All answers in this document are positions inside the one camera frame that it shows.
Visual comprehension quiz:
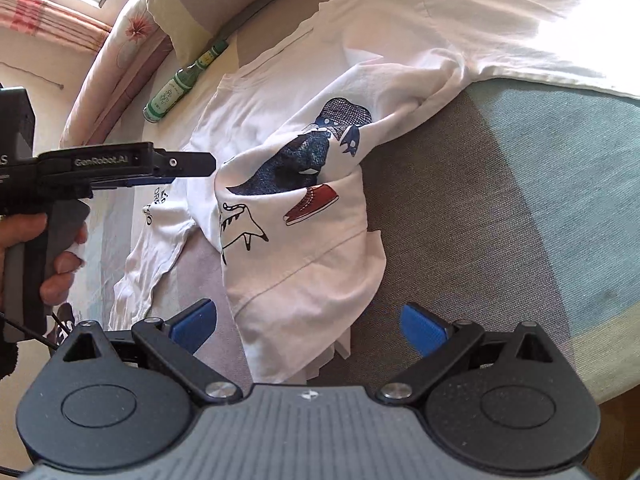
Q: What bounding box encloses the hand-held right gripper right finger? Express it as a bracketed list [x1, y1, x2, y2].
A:
[376, 303, 556, 404]

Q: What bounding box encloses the white printed t-shirt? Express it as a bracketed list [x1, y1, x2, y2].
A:
[112, 0, 640, 386]

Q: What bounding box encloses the folded pink floral quilt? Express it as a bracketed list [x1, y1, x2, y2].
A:
[59, 0, 173, 148]

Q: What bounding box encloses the floral pillow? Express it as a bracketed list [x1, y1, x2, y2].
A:
[137, 0, 331, 66]

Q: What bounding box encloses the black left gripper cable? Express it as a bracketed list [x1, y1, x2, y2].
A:
[0, 311, 57, 350]

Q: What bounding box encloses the pink patterned curtain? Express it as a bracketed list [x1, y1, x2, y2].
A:
[0, 0, 113, 53]

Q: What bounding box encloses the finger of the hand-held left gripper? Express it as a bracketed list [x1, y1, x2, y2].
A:
[152, 148, 217, 179]

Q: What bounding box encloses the green glass bottle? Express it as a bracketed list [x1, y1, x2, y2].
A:
[144, 40, 230, 123]

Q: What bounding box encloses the person's left hand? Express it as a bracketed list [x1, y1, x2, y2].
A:
[0, 212, 89, 307]

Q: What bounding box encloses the dark cloth with white letters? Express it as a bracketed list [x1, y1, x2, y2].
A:
[47, 302, 76, 348]

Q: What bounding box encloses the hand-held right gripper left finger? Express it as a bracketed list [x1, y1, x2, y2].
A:
[60, 299, 241, 405]

